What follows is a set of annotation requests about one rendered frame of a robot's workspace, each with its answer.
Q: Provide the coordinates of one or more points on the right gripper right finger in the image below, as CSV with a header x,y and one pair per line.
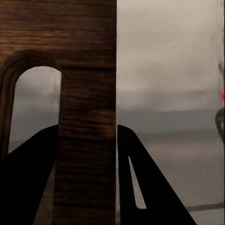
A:
x,y
163,205

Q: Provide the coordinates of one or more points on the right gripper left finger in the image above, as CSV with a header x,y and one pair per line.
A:
x,y
24,174

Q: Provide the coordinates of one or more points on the cutting board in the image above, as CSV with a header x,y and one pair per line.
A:
x,y
78,38

